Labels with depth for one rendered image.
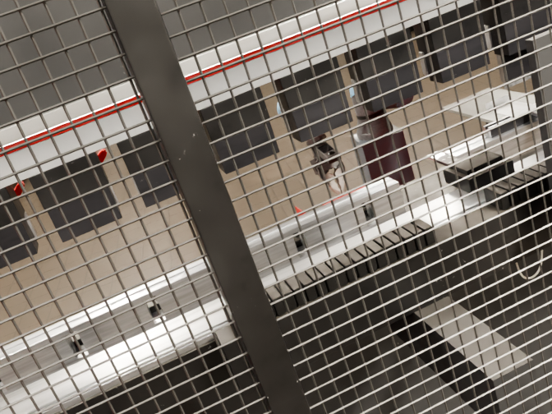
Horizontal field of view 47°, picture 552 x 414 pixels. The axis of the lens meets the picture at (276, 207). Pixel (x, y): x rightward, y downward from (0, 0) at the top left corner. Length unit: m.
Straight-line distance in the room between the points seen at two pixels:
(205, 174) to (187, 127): 0.06
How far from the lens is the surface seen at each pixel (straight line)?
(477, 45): 1.75
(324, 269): 1.25
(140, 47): 0.71
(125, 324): 1.62
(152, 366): 1.30
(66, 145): 1.46
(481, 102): 2.05
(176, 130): 0.72
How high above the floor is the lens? 1.64
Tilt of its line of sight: 22 degrees down
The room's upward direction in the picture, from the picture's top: 19 degrees counter-clockwise
